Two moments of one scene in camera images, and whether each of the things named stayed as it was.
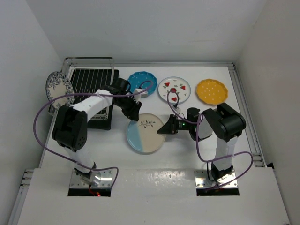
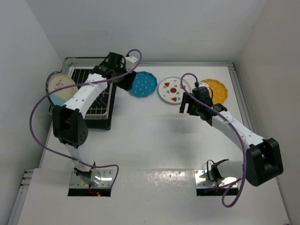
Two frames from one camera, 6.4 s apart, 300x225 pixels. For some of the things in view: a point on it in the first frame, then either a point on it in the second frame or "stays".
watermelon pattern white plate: x=174 y=83 stays
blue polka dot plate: x=136 y=78 stays
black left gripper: x=132 y=113 -> x=126 y=84
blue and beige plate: x=142 y=135 -> x=58 y=81
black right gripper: x=170 y=127 -> x=188 y=99
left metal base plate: x=106 y=180 stays
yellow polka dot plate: x=211 y=91 stays
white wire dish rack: x=87 y=75 stays
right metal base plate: x=202 y=181 stays
